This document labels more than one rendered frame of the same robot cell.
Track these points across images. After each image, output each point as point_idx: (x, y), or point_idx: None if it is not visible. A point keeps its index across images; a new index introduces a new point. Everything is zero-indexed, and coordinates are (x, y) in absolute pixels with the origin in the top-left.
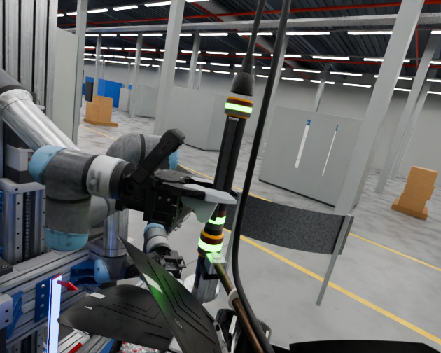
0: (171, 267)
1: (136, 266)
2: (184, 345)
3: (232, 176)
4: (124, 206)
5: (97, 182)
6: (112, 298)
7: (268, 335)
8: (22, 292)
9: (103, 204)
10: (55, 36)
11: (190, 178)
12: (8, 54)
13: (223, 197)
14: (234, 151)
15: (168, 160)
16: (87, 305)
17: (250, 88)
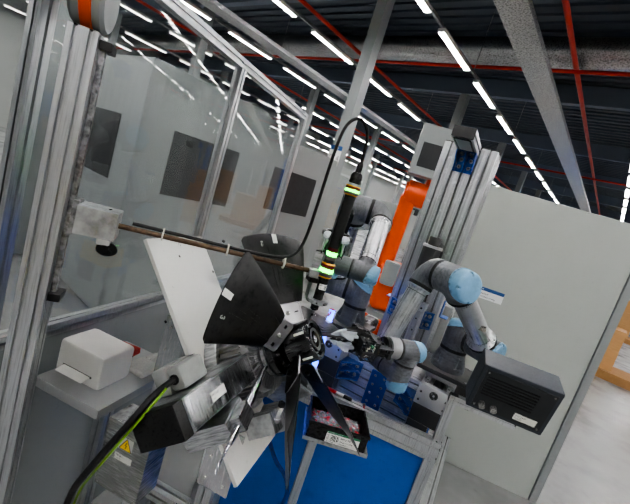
0: (364, 339)
1: (278, 234)
2: (251, 237)
3: (336, 226)
4: None
5: None
6: (327, 323)
7: (301, 335)
8: (362, 364)
9: (347, 263)
10: (478, 203)
11: (345, 236)
12: (438, 214)
13: (325, 234)
14: (340, 212)
15: (448, 285)
16: (317, 315)
17: (351, 178)
